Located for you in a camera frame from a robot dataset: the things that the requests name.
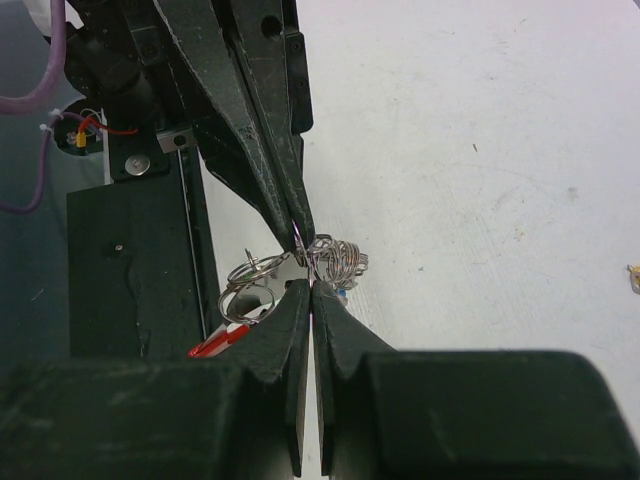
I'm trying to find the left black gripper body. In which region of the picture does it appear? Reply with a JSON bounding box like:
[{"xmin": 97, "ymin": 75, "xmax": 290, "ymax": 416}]
[{"xmin": 62, "ymin": 0, "xmax": 314, "ymax": 221}]

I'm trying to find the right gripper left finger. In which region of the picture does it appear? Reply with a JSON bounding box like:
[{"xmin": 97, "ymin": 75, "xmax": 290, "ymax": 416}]
[{"xmin": 1, "ymin": 280, "xmax": 310, "ymax": 479}]

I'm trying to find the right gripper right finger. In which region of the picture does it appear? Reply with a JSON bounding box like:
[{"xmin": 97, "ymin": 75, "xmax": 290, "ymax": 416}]
[{"xmin": 312, "ymin": 283, "xmax": 639, "ymax": 479}]

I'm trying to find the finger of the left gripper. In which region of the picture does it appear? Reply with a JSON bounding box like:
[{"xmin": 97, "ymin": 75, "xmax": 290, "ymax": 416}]
[
  {"xmin": 154, "ymin": 1, "xmax": 296, "ymax": 250},
  {"xmin": 212, "ymin": 1, "xmax": 315, "ymax": 245}
]

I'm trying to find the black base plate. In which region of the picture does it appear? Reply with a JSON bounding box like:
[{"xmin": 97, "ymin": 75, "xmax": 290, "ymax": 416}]
[{"xmin": 65, "ymin": 107, "xmax": 221, "ymax": 359}]

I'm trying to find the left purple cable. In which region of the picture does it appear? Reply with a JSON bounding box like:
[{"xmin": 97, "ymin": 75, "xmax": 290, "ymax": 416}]
[{"xmin": 0, "ymin": 0, "xmax": 109, "ymax": 215}]

